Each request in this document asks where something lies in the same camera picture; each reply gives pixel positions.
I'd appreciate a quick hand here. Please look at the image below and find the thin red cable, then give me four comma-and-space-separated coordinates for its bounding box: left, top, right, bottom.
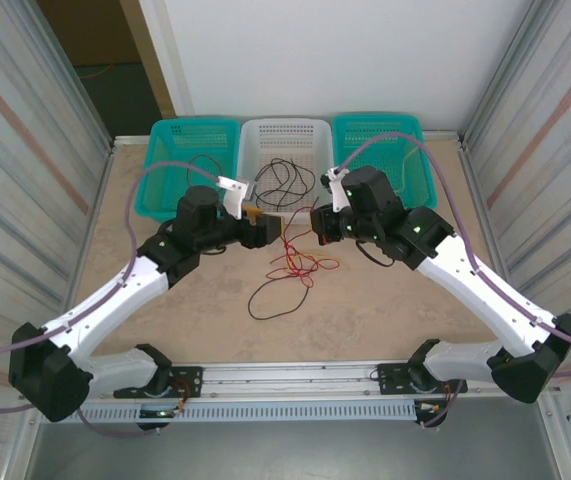
264, 204, 319, 290

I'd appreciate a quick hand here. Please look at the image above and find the thin yellow cable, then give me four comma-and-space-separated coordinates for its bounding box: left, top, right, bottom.
284, 251, 342, 271
398, 147, 419, 194

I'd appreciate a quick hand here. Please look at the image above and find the teal perforated plastic basket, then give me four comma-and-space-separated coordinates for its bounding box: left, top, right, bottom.
134, 118, 241, 226
332, 114, 439, 211

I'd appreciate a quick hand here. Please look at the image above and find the white perforated plastic basket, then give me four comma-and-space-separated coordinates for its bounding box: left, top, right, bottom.
234, 117, 337, 226

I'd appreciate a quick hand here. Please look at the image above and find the small black electronics board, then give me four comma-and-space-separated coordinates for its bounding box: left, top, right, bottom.
414, 399, 449, 429
137, 405, 186, 432

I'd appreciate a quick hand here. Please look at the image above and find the brown wooden panel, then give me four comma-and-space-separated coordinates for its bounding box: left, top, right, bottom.
37, 0, 141, 66

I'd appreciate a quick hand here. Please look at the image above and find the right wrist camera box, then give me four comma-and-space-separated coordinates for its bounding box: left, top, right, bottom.
319, 167, 349, 212

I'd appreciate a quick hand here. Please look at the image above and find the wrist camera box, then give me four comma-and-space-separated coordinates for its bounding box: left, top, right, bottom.
214, 175, 257, 220
319, 167, 349, 212

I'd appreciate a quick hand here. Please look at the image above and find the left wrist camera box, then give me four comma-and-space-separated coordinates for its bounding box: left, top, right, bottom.
214, 175, 257, 220

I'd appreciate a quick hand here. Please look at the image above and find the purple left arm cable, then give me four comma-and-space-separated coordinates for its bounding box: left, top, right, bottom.
0, 162, 221, 440

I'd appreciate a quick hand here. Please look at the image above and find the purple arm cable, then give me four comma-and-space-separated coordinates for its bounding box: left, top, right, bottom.
0, 162, 221, 440
334, 132, 571, 429

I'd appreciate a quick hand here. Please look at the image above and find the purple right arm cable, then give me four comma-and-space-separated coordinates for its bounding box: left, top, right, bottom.
334, 132, 571, 429

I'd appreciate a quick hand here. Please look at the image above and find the aluminium mounting rail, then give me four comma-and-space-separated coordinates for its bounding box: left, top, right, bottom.
24, 355, 561, 405

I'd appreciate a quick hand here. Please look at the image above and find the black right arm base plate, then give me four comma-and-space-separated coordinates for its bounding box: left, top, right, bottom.
375, 362, 468, 396

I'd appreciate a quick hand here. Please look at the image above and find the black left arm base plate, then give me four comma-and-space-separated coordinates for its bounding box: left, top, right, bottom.
164, 366, 204, 400

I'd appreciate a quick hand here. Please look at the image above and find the grey slotted cable duct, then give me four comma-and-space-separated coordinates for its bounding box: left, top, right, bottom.
79, 402, 419, 424

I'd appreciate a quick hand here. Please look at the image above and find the orange cable on floor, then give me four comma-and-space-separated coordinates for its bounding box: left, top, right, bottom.
79, 63, 114, 81

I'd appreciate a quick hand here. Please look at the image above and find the beige door frame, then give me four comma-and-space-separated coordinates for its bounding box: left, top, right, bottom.
119, 0, 177, 119

